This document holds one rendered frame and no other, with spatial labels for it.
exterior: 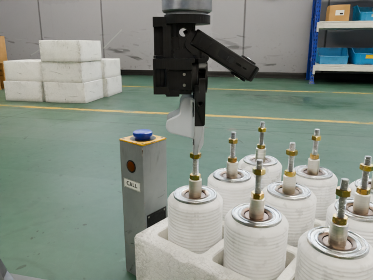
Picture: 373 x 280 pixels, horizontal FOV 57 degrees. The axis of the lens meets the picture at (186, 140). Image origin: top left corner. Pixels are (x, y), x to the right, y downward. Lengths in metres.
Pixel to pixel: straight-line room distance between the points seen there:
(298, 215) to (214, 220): 0.14
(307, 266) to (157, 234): 0.27
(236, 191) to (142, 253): 0.20
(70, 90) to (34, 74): 0.39
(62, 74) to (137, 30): 3.02
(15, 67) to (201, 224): 3.14
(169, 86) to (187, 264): 0.27
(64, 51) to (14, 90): 0.65
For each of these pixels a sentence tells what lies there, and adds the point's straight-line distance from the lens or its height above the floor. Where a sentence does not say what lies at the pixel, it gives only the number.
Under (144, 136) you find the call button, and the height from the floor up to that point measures 0.32.
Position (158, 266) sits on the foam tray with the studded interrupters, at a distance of 0.62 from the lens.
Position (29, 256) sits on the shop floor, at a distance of 0.98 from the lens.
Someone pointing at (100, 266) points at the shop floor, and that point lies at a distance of 0.89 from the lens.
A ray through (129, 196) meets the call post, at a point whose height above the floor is 0.19.
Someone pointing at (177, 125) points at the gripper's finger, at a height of 0.38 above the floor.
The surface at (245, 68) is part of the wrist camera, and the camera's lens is 0.54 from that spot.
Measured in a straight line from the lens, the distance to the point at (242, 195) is 0.67.
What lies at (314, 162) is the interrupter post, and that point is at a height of 0.28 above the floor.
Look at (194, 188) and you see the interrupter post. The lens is 0.59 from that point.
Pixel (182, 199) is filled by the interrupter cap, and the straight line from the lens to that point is 0.59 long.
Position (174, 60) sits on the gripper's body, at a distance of 0.52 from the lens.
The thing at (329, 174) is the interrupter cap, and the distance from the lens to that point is 0.75.
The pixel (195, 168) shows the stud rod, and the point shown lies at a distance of 0.58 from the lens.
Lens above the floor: 0.50
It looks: 15 degrees down
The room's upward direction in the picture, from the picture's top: straight up
